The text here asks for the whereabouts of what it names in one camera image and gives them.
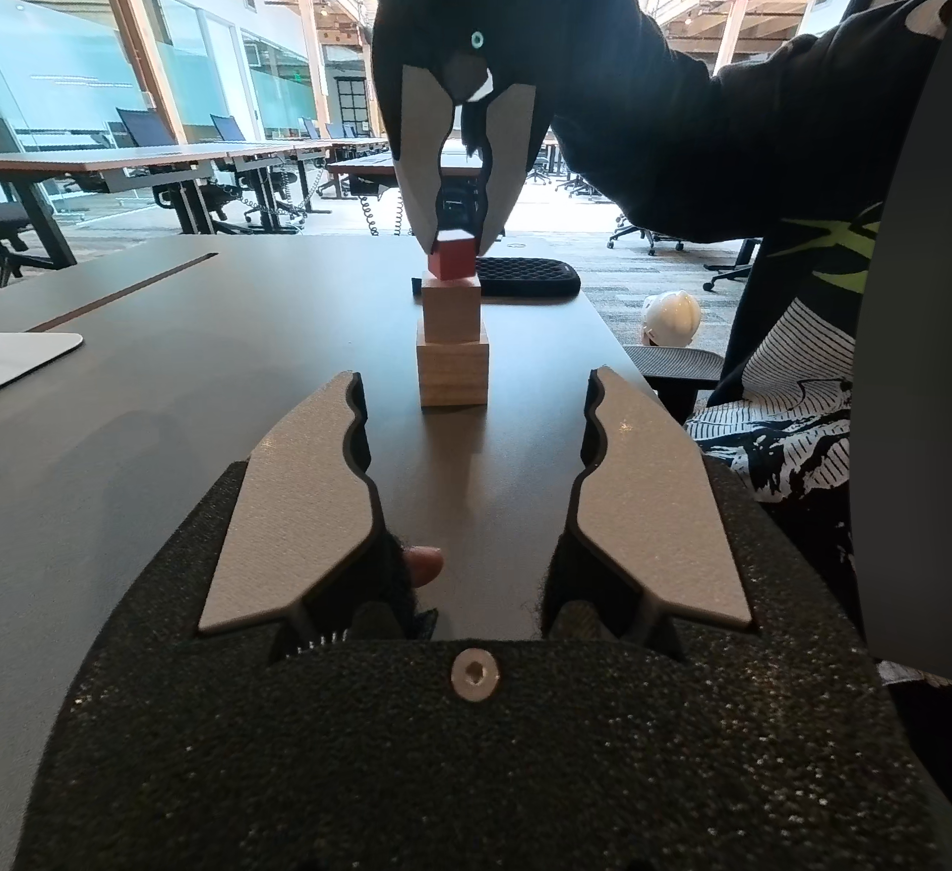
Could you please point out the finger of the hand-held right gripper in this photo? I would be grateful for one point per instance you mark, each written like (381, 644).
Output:
(509, 157)
(424, 142)

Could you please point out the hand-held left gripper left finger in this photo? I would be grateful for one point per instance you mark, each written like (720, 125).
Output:
(290, 514)

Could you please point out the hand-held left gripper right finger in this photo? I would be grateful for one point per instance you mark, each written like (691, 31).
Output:
(655, 514)

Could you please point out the small red cube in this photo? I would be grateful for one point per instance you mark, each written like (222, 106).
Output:
(452, 258)

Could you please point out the medium wooden cube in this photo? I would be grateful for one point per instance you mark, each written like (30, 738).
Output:
(451, 312)

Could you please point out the large wooden cube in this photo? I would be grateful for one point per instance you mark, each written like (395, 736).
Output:
(452, 373)

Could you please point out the person's right forearm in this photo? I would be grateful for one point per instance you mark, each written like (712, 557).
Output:
(744, 127)

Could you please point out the black wrist rest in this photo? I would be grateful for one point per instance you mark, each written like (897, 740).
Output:
(533, 278)

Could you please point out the black office chair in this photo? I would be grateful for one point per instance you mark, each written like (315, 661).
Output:
(677, 373)

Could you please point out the person's printed shirt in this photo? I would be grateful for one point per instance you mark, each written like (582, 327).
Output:
(789, 380)

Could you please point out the white round object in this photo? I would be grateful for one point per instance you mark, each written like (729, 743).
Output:
(671, 319)

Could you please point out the white document stand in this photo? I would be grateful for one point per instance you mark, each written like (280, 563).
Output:
(30, 358)

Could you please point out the wooden office table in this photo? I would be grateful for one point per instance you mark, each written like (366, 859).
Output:
(104, 164)

